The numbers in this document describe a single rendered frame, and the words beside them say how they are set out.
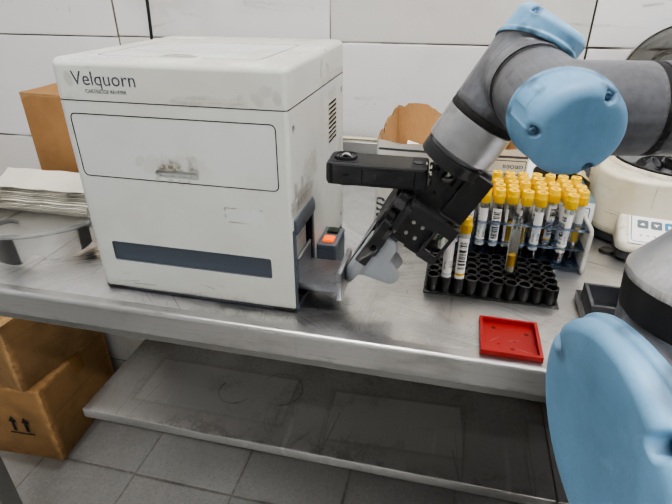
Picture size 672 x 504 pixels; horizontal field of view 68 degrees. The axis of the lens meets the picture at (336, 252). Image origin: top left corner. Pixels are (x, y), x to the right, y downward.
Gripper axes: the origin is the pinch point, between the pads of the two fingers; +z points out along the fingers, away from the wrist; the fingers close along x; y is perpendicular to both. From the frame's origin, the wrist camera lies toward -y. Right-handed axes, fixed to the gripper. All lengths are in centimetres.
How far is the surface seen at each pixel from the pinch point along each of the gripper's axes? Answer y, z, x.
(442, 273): 11.2, -4.3, 4.9
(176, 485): -1, 107, 25
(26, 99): -69, 26, 31
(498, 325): 18.9, -5.7, -1.5
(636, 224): 34.5, -20.1, 22.7
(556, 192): 19.5, -18.9, 16.3
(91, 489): -20, 118, 19
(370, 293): 4.7, 2.8, 2.3
